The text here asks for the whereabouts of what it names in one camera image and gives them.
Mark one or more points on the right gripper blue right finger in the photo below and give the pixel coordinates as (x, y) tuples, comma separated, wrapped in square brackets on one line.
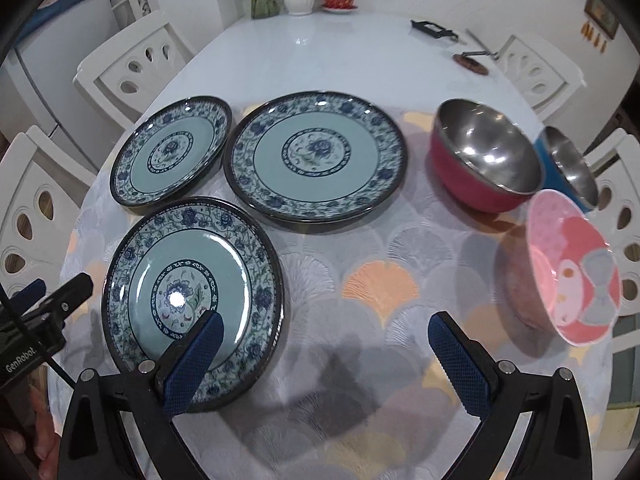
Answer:
[(453, 350)]

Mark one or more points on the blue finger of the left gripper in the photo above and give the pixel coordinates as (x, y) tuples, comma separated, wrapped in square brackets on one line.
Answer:
[(28, 297)]

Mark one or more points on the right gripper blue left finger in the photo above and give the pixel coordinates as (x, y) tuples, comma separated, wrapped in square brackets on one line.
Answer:
[(186, 361)]

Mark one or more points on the blue patterned plate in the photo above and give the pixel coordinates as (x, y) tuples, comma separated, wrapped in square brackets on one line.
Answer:
[(192, 256)]

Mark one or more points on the pink cartoon bowl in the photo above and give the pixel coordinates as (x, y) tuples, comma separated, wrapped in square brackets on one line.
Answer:
[(561, 275)]

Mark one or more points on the red steel bowl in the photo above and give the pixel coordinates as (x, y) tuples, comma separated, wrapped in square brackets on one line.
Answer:
[(482, 159)]

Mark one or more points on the blue steel bowl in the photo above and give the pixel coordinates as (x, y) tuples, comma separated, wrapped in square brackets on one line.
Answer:
[(565, 170)]

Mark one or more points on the person's hand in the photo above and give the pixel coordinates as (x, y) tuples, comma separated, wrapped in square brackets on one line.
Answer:
[(46, 441)]

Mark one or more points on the near left white chair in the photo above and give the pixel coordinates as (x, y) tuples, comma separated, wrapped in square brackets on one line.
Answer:
[(42, 189)]

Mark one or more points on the white chair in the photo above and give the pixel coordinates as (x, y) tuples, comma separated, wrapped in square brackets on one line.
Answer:
[(123, 76), (615, 164), (42, 189), (542, 73)]

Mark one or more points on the fan pattern table mat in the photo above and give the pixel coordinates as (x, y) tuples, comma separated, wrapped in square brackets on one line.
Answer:
[(354, 391)]

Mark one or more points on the white refrigerator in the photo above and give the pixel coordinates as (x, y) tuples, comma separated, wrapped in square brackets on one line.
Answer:
[(37, 86)]

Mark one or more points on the far left white chair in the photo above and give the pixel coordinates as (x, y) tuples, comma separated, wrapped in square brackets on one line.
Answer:
[(123, 76)]

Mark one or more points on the near right white chair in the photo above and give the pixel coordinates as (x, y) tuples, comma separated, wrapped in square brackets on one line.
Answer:
[(615, 164)]

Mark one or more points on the far right white chair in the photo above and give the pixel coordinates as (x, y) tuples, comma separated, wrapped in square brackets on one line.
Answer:
[(542, 73)]

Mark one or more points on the black phone holder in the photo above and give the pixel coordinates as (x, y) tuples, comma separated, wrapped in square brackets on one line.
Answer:
[(434, 30)]

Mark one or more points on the lower small framed picture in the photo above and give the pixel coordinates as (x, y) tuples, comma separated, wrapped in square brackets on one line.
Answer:
[(599, 12)]

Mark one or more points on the red lidded teacup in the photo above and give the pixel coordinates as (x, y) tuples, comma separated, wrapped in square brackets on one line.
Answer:
[(339, 6)]

